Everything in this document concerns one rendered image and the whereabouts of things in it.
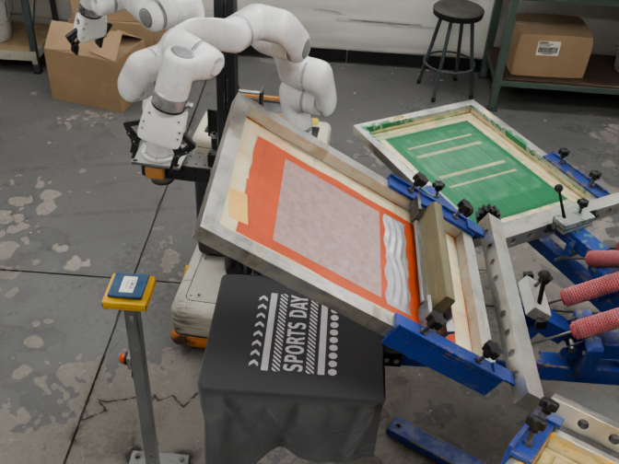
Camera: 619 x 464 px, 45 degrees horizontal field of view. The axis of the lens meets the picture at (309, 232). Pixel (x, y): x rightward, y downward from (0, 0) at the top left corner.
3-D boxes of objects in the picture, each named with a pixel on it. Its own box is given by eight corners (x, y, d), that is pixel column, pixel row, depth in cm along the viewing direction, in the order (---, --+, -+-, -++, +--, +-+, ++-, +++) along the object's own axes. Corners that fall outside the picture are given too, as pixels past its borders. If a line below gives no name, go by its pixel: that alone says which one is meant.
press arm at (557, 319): (508, 317, 195) (522, 306, 193) (506, 301, 200) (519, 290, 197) (557, 344, 201) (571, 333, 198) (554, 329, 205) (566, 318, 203)
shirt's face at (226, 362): (199, 387, 191) (199, 385, 191) (224, 275, 225) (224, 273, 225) (385, 400, 190) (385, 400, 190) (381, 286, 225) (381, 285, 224)
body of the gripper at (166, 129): (194, 99, 169) (182, 139, 176) (150, 85, 167) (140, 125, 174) (188, 116, 163) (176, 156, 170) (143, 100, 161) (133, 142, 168)
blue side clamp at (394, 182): (377, 199, 209) (391, 182, 205) (377, 189, 213) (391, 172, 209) (460, 247, 218) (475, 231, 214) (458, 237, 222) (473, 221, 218)
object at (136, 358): (117, 503, 268) (80, 310, 209) (133, 451, 285) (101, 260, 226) (178, 507, 267) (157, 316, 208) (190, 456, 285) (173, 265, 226)
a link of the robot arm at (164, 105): (196, 92, 168) (193, 103, 170) (158, 79, 166) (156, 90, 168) (191, 109, 162) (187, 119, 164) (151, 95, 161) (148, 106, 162)
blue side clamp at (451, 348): (380, 343, 165) (399, 325, 162) (379, 327, 169) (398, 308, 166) (484, 396, 174) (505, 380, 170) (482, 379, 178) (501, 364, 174)
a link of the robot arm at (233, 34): (248, 55, 181) (200, 87, 165) (204, 29, 183) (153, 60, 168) (257, 25, 175) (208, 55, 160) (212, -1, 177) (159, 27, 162)
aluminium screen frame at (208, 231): (191, 237, 151) (200, 226, 149) (231, 102, 197) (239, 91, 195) (488, 390, 174) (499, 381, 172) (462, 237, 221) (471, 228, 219)
